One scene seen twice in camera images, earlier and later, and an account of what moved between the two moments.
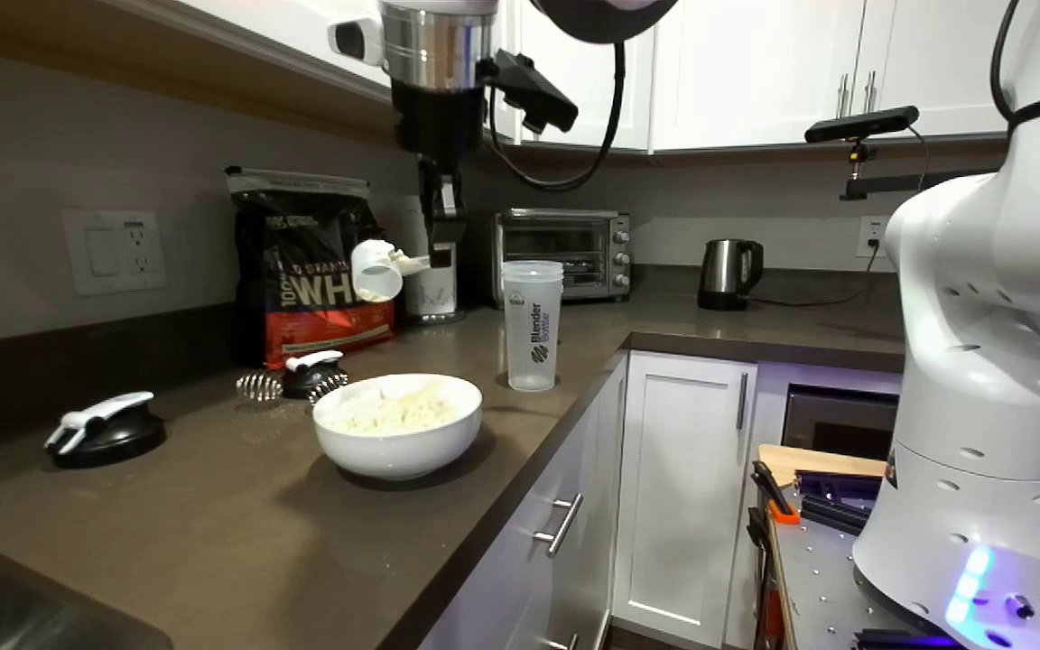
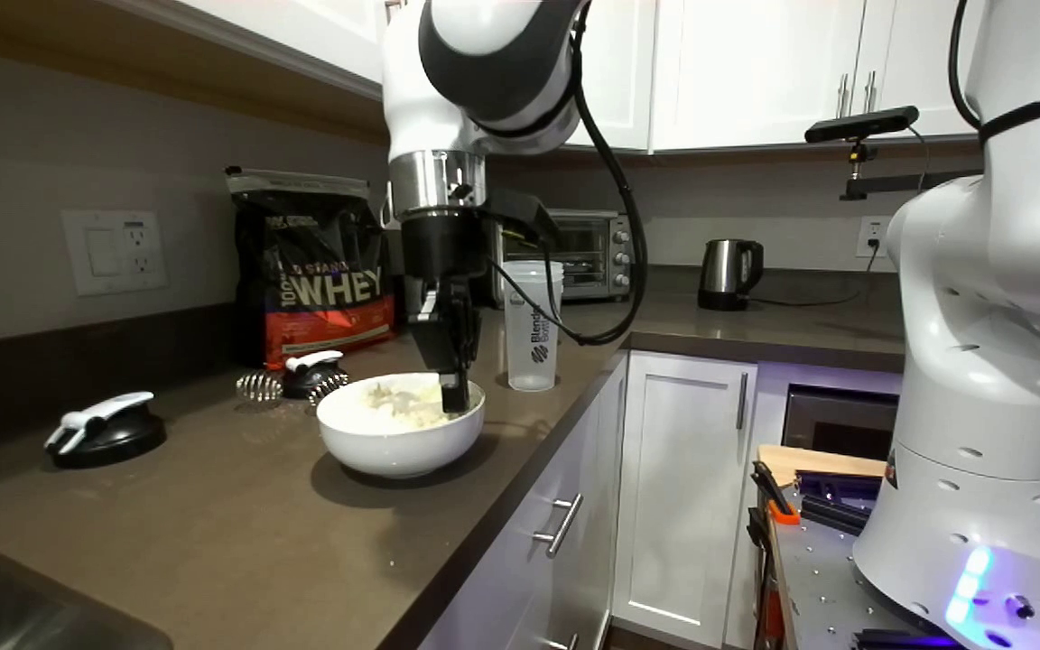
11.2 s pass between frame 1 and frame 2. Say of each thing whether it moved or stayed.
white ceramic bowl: stayed
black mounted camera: stayed
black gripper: moved
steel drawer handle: stayed
